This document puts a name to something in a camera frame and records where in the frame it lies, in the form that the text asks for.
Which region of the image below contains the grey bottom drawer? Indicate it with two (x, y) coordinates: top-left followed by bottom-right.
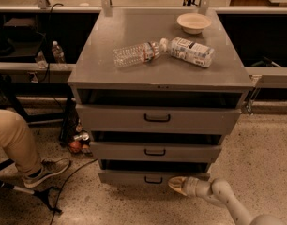
(98, 159), (210, 185)

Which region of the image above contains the grey drawer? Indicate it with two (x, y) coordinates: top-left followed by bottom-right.
(90, 142), (221, 163)
(98, 159), (210, 185)
(76, 105), (241, 135)

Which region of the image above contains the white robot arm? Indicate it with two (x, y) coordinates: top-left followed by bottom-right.
(168, 176), (285, 225)

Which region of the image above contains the grey metal drawer cabinet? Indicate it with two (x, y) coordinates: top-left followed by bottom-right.
(68, 7), (255, 176)

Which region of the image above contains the grey middle drawer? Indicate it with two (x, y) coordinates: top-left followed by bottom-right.
(90, 142), (221, 163)

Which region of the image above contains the grey top drawer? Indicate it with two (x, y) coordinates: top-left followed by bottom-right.
(76, 105), (241, 135)

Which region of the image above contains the metal can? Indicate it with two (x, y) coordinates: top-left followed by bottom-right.
(73, 132), (89, 141)

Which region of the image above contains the red apple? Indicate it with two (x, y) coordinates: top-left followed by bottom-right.
(69, 141), (82, 154)

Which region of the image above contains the grey sneaker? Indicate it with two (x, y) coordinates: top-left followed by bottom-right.
(23, 158), (70, 188)

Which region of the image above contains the black chair base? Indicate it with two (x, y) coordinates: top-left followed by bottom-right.
(0, 159), (62, 214)

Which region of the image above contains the white labelled plastic bottle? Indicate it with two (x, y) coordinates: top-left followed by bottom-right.
(159, 37), (215, 68)

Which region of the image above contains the clear empty plastic bottle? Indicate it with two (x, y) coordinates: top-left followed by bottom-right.
(113, 41), (163, 68)

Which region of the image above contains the white paper bowl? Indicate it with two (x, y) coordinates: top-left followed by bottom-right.
(177, 13), (212, 35)

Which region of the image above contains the person's leg in khaki trousers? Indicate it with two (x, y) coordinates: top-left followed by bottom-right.
(0, 110), (41, 177)

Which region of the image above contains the upright water bottle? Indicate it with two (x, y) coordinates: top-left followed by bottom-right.
(52, 41), (67, 68)

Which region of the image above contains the black floor cable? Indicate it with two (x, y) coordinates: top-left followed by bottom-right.
(49, 158), (98, 225)

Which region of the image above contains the grey metal shelf frame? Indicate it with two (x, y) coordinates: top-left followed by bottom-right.
(0, 0), (287, 89)

